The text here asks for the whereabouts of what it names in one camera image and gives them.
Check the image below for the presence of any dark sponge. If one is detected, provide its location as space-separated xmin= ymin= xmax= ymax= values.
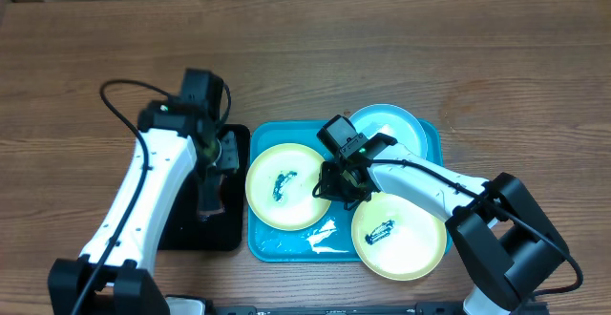
xmin=197 ymin=175 xmax=224 ymax=221

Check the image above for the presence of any yellow-green plate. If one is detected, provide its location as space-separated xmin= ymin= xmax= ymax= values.
xmin=351 ymin=193 xmax=449 ymax=282
xmin=245 ymin=143 xmax=331 ymax=231

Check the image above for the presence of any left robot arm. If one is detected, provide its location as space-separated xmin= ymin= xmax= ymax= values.
xmin=48 ymin=100 xmax=243 ymax=314

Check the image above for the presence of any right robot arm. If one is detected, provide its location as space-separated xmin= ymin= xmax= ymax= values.
xmin=312 ymin=129 xmax=574 ymax=314

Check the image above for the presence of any teal plastic tray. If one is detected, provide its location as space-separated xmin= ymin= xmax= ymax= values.
xmin=247 ymin=119 xmax=453 ymax=263

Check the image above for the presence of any black plastic tray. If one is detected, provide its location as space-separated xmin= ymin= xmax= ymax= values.
xmin=158 ymin=124 xmax=250 ymax=251

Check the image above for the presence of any light blue plate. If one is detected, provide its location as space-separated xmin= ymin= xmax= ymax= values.
xmin=349 ymin=104 xmax=428 ymax=158

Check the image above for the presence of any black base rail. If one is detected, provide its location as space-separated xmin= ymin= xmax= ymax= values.
xmin=164 ymin=295 xmax=550 ymax=315

